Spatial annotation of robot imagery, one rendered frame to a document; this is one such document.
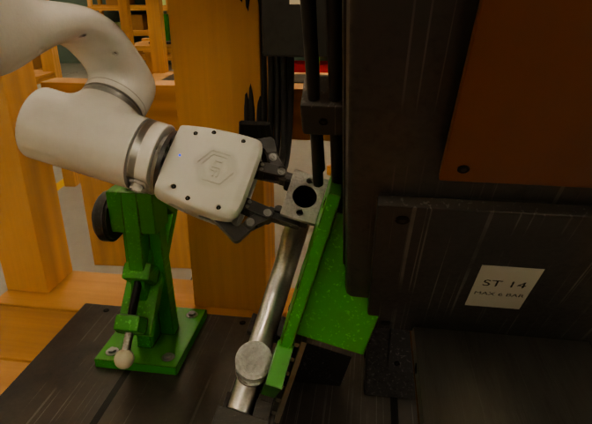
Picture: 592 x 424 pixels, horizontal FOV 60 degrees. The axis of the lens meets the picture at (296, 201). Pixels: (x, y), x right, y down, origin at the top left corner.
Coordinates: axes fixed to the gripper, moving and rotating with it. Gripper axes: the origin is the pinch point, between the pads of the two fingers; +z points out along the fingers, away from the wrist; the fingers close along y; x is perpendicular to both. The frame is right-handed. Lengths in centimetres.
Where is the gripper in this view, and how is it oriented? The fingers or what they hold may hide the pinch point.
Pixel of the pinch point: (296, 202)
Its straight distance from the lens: 58.1
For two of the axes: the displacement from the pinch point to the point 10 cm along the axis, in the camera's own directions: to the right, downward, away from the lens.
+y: 2.9, -9.0, 3.4
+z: 9.6, 2.9, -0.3
